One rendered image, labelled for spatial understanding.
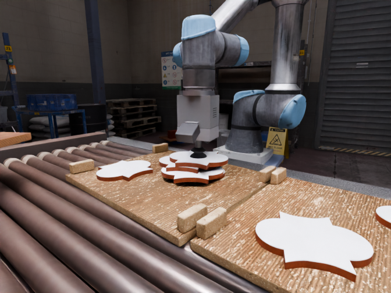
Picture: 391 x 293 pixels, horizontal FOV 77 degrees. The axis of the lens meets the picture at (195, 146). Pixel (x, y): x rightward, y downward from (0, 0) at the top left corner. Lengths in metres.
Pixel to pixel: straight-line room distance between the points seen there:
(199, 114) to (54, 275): 0.39
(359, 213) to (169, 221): 0.33
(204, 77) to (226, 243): 0.35
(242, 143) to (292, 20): 0.43
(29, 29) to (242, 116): 5.06
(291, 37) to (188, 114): 0.46
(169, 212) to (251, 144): 0.56
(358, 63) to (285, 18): 4.26
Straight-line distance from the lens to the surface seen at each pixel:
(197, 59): 0.56
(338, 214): 0.51
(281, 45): 0.89
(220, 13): 0.84
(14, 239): 0.50
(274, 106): 0.86
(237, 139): 0.94
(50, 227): 0.50
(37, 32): 5.72
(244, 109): 0.93
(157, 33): 6.61
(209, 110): 0.55
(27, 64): 5.53
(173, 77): 6.23
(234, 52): 0.64
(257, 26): 5.47
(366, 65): 5.12
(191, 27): 0.57
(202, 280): 0.34
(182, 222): 0.38
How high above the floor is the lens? 1.15
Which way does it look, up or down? 14 degrees down
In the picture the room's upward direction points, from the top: straight up
